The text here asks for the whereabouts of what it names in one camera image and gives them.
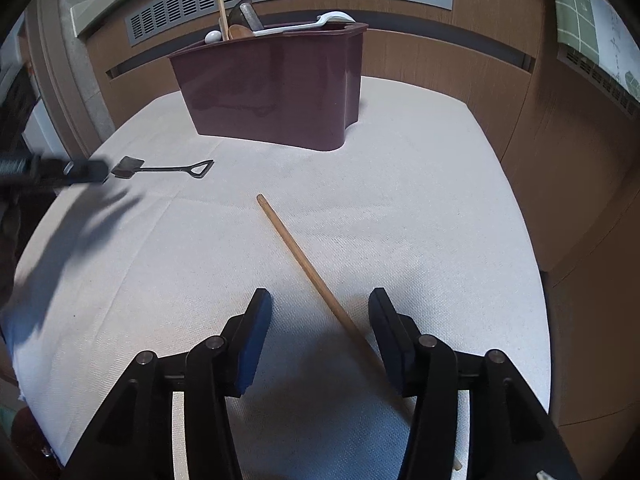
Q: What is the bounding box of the wooden chopstick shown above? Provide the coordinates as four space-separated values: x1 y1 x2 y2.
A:
256 194 464 471
214 0 230 41

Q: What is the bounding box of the maroon plastic utensil bin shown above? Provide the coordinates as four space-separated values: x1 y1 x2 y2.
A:
167 22 370 153

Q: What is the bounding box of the small grey vent grille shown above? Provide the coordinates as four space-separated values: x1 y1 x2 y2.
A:
557 45 640 121

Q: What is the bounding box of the green checked cloth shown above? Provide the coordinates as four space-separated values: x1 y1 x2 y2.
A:
545 0 640 102

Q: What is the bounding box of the wooden cabinet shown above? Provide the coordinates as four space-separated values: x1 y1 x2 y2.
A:
85 0 640 480

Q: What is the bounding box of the beige stone counter ledge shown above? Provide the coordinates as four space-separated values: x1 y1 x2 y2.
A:
70 0 132 37

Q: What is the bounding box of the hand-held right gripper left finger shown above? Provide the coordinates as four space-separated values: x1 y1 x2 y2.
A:
67 288 273 480

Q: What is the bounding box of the white plastic spoon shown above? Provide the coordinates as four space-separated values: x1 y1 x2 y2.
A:
252 11 357 37

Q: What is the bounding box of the beige tablecloth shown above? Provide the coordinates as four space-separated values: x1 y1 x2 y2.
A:
0 75 552 480

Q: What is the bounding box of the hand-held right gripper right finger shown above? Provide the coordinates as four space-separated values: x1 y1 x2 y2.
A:
369 288 581 480

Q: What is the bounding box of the small shovel-shaped metal spoon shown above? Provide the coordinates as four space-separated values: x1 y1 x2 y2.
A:
111 156 215 181

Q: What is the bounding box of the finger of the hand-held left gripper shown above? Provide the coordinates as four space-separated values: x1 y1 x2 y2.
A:
0 152 111 197

